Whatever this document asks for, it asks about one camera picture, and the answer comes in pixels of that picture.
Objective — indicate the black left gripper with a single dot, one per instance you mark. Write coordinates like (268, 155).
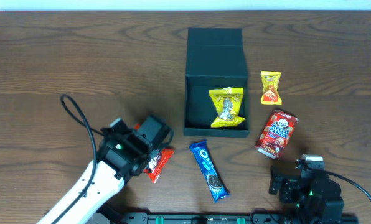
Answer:
(155, 152)

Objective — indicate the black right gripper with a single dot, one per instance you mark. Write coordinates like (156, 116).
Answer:
(277, 179)

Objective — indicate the red snack bag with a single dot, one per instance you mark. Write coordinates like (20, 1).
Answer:
(155, 165)

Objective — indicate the Hello Panda biscuit box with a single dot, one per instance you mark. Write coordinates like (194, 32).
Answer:
(276, 134)

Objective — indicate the blue Oreo cookie pack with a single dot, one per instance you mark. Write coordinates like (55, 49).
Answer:
(208, 170)

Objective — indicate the yellow snack bag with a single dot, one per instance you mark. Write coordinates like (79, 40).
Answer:
(227, 102)

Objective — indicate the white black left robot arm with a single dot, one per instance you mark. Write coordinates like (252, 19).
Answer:
(97, 185)

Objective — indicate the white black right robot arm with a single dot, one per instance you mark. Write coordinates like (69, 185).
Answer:
(314, 197)

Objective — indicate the yellow orange snack packet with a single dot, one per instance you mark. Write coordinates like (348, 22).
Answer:
(270, 81)

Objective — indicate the dark green open box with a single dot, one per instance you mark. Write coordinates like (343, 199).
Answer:
(215, 60)

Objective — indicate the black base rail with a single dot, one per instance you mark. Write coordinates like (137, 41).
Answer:
(145, 218)

